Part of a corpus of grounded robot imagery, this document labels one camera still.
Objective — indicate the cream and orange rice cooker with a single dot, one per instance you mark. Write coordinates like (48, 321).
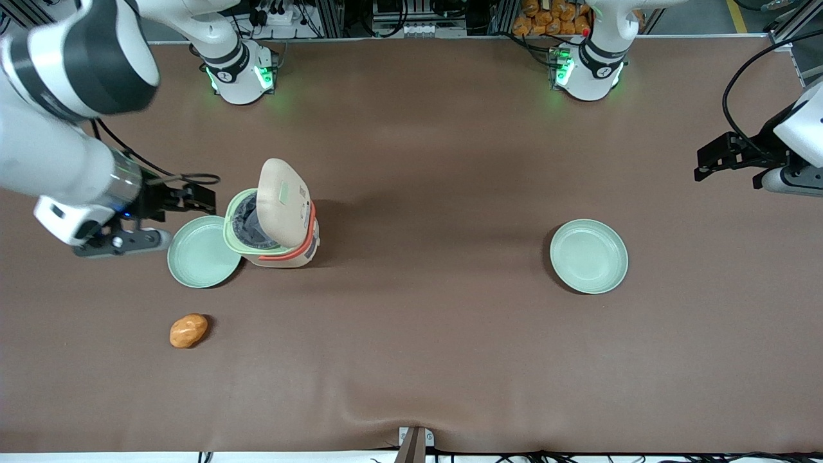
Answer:
(283, 206)

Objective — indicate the brown table cover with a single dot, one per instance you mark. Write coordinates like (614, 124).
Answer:
(411, 334)

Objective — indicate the pale green plate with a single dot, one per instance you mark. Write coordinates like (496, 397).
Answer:
(196, 257)
(588, 256)

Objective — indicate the bag of orange bread rolls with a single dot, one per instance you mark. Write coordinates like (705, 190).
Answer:
(553, 16)

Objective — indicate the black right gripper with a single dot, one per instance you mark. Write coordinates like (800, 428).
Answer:
(153, 200)

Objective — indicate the orange-brown bread roll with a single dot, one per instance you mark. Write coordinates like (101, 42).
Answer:
(188, 330)

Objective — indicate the white power strip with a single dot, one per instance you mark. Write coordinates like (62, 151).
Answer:
(280, 16)

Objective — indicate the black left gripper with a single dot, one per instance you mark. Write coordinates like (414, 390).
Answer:
(760, 152)

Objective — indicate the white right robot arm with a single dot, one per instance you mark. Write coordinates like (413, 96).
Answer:
(71, 64)

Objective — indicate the grey electronics box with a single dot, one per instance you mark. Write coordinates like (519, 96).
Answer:
(418, 16)

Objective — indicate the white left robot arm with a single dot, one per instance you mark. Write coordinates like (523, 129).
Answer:
(591, 71)

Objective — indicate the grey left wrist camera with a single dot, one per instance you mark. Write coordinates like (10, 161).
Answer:
(791, 181)

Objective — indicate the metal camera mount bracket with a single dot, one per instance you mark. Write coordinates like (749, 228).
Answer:
(415, 445)

